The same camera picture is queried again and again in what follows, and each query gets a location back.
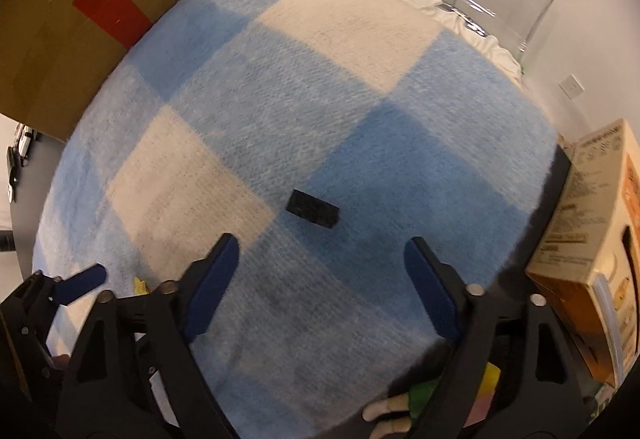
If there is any large cardboard box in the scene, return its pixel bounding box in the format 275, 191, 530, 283
0, 0, 215, 144

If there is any white cushion on chair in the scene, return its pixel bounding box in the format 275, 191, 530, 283
402, 0, 522, 88

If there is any yellow stars hair clip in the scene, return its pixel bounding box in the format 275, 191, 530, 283
134, 277, 150, 296

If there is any blue white checkered blanket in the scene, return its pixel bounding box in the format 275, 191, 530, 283
32, 0, 558, 438

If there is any orange white cardboard box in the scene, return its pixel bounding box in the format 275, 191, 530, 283
526, 120, 639, 388

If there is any small black cap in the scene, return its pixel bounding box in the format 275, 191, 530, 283
285, 189, 340, 229

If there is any cartoon boy figurine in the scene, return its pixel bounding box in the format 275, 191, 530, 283
361, 363, 501, 439

